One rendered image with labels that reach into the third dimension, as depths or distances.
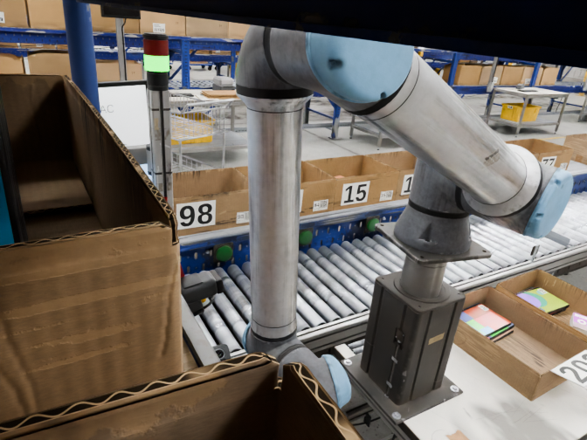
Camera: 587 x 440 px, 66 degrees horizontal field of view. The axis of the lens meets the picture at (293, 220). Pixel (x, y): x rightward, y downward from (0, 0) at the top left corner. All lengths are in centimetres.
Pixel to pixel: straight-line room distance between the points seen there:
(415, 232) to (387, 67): 64
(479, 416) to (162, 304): 130
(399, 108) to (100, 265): 49
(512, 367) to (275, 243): 99
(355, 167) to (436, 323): 144
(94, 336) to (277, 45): 46
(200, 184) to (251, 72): 149
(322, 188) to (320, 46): 158
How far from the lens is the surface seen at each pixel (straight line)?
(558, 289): 210
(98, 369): 20
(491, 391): 154
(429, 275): 120
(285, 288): 79
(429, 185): 110
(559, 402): 161
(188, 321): 28
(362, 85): 53
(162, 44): 102
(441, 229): 112
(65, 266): 17
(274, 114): 67
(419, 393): 141
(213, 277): 119
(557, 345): 179
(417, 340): 124
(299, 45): 55
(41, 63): 591
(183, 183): 208
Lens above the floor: 171
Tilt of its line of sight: 24 degrees down
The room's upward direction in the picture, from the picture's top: 5 degrees clockwise
